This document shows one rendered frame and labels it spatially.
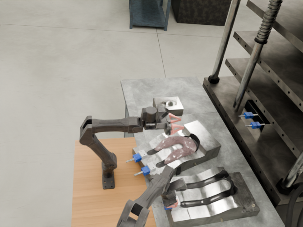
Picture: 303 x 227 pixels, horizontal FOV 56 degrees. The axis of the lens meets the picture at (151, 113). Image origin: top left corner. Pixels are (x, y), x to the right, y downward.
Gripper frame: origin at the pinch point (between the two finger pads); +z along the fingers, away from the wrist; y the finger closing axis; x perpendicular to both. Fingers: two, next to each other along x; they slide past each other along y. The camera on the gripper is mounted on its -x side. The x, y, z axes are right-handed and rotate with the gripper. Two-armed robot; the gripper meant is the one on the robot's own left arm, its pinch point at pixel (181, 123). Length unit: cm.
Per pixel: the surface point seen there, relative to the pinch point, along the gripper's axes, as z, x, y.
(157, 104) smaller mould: 2, 32, 56
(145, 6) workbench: 61, 107, 450
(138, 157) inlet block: -18.9, 33.1, 5.5
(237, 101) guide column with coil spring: 65, 29, 53
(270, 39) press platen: 90, -12, 79
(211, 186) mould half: 17.7, 28.3, -21.0
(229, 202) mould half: 23.0, 26.1, -33.3
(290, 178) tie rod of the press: 66, 26, -21
